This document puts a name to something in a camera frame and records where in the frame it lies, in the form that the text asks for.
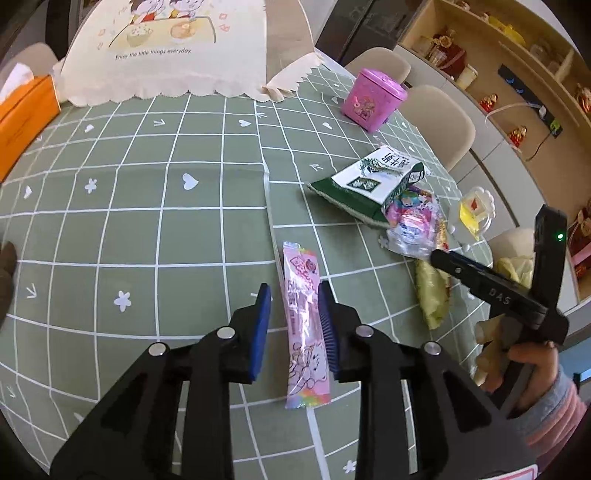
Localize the green checked tablecloth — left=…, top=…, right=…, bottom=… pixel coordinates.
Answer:
left=0, top=60, right=497, bottom=480

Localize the cartoon print food cover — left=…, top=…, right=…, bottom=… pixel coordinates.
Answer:
left=53, top=0, right=331, bottom=108

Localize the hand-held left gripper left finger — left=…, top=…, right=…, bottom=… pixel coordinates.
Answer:
left=50, top=283, right=271, bottom=480

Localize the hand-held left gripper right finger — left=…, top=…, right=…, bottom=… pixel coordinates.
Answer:
left=318, top=280, right=539, bottom=480

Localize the wooden wall shelf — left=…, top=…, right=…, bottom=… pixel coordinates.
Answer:
left=399, top=0, right=591, bottom=153

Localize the beige chair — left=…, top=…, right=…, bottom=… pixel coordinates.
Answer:
left=344, top=47, right=411, bottom=85
left=0, top=43, right=59, bottom=95
left=401, top=85, right=476, bottom=172
left=488, top=227, right=537, bottom=271

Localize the clear yellow jelly cup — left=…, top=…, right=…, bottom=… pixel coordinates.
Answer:
left=449, top=186, right=496, bottom=241

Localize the person's right forearm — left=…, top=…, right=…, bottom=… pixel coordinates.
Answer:
left=519, top=369, right=588, bottom=464

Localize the person's right hand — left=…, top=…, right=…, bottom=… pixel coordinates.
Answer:
left=475, top=318, right=561, bottom=394

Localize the orange tissue box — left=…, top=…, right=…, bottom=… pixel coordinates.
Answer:
left=0, top=64, right=62, bottom=183

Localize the colourful clear candy packet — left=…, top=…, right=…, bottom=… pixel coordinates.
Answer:
left=383, top=185, right=450, bottom=258

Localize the pink striped candy wrapper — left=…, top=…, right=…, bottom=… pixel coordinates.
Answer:
left=283, top=240, right=333, bottom=409

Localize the pink mini bin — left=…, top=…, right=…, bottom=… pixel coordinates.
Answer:
left=342, top=68, right=408, bottom=134

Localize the yellow plastic bag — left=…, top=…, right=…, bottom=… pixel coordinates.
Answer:
left=413, top=255, right=536, bottom=330

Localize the white cable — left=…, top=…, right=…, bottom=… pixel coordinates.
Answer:
left=484, top=102, right=555, bottom=162

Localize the dark brown object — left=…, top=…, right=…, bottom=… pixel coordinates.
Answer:
left=0, top=242, right=18, bottom=326

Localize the green white packet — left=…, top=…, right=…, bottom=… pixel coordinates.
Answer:
left=308, top=144, right=432, bottom=227

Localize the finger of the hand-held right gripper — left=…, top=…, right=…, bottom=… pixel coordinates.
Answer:
left=429, top=249, right=548, bottom=326

